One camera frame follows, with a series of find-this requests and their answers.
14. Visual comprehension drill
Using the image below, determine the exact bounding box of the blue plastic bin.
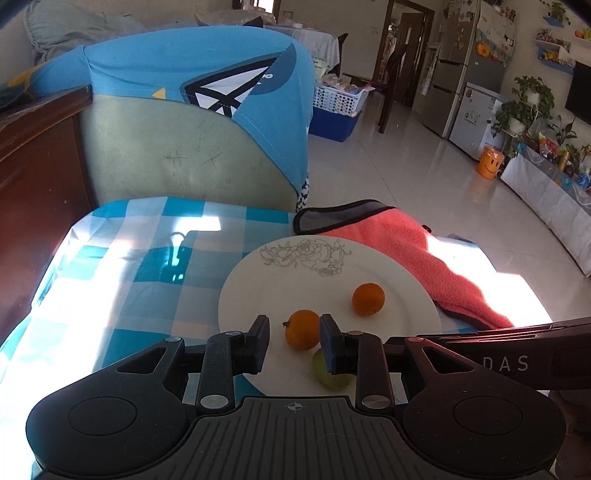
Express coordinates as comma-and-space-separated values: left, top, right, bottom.
308, 107, 360, 143

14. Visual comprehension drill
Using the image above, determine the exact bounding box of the blue checkered tablecloth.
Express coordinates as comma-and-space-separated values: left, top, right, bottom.
1, 197, 297, 479

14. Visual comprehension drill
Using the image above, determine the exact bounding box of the person right hand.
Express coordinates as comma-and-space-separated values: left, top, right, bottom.
549, 390, 591, 479

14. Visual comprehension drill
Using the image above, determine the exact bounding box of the green jujube fruit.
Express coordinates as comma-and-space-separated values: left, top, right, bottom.
312, 349, 355, 391

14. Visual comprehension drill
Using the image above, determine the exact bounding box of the potted green plant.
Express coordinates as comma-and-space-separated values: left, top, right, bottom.
492, 76, 555, 159

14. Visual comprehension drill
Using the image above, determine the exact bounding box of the white floral plate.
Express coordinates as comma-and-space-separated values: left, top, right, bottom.
218, 236, 443, 396

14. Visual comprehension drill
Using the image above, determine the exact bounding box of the silver refrigerator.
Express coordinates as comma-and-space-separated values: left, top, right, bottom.
423, 0, 516, 139

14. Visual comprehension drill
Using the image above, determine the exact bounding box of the wooden dining chair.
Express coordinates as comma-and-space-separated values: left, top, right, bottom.
351, 43, 410, 135

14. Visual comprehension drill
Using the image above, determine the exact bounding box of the coral pink towel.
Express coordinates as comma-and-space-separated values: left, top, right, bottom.
294, 199, 513, 330

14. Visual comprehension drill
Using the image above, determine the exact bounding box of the orange smiley bucket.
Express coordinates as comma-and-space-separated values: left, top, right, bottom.
477, 145, 505, 180

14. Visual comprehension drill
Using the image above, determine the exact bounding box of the white lattice basket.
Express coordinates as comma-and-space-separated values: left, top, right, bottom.
312, 79, 375, 117

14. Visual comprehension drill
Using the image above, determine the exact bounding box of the small white fridge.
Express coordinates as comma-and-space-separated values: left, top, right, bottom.
449, 82, 507, 161

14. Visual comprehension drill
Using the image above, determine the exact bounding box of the orange mandarin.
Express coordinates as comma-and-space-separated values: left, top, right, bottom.
352, 283, 386, 317
283, 310, 320, 351

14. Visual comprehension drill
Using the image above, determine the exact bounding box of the dark wooden cabinet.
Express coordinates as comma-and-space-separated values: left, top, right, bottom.
0, 86, 97, 340

